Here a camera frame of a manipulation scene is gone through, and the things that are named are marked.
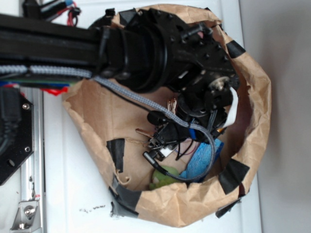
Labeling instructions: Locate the silver corner bracket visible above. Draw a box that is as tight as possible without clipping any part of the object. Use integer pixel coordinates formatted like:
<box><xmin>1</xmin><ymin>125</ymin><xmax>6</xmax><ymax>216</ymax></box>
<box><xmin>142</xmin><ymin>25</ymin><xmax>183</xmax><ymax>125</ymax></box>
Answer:
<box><xmin>10</xmin><ymin>200</ymin><xmax>41</xmax><ymax>233</ymax></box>

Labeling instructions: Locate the silver key bunch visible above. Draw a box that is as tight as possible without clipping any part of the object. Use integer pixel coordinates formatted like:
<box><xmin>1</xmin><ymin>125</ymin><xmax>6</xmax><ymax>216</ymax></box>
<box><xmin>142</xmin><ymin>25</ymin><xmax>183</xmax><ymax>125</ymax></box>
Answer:
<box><xmin>135</xmin><ymin>98</ymin><xmax>177</xmax><ymax>139</ymax></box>

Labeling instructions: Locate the grey braided cable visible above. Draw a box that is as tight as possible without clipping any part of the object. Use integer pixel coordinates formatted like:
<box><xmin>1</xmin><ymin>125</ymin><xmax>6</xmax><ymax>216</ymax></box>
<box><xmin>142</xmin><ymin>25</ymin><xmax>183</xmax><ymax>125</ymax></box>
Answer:
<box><xmin>0</xmin><ymin>65</ymin><xmax>216</xmax><ymax>183</ymax></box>

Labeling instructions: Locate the brown paper bag bin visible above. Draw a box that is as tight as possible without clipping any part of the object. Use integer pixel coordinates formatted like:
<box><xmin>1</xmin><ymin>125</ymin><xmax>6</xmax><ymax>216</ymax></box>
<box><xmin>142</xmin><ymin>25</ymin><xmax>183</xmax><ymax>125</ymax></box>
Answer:
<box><xmin>63</xmin><ymin>4</ymin><xmax>272</xmax><ymax>227</ymax></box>

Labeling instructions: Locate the aluminium frame rail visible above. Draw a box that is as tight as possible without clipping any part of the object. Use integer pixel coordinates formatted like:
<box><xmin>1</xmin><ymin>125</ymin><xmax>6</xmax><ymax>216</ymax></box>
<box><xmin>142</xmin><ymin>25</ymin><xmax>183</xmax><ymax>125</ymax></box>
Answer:
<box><xmin>20</xmin><ymin>87</ymin><xmax>47</xmax><ymax>233</ymax></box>

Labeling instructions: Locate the blue sponge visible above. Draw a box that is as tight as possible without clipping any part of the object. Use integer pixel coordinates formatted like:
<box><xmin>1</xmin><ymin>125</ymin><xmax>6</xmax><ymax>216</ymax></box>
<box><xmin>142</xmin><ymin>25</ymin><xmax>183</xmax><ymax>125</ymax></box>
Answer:
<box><xmin>180</xmin><ymin>139</ymin><xmax>224</xmax><ymax>179</ymax></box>

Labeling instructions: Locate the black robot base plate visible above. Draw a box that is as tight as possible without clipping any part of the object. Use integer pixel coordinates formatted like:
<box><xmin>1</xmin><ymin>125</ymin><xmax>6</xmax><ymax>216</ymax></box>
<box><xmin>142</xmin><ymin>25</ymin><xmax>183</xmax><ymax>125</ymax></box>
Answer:
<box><xmin>0</xmin><ymin>87</ymin><xmax>33</xmax><ymax>185</ymax></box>

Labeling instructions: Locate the green plush toy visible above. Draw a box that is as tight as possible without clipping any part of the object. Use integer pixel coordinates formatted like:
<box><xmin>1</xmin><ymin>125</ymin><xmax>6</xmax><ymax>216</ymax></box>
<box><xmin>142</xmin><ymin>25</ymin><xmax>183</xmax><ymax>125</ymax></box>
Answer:
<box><xmin>149</xmin><ymin>166</ymin><xmax>180</xmax><ymax>190</ymax></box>

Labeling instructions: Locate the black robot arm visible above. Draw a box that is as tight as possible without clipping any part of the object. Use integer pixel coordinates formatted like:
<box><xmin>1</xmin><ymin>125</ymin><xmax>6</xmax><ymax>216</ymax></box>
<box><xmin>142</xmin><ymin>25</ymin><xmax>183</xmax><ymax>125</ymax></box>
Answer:
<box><xmin>0</xmin><ymin>9</ymin><xmax>239</xmax><ymax>167</ymax></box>

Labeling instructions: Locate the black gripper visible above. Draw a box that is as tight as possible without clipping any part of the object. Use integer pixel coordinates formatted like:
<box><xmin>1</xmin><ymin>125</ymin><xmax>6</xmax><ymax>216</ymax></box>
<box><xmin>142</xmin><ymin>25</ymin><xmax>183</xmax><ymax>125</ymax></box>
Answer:
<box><xmin>142</xmin><ymin>106</ymin><xmax>228</xmax><ymax>166</ymax></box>

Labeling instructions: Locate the white ribbon cable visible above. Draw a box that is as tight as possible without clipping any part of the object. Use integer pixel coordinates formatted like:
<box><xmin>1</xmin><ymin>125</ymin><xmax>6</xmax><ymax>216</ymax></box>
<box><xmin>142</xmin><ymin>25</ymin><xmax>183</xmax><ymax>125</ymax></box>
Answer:
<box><xmin>225</xmin><ymin>86</ymin><xmax>239</xmax><ymax>128</ymax></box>

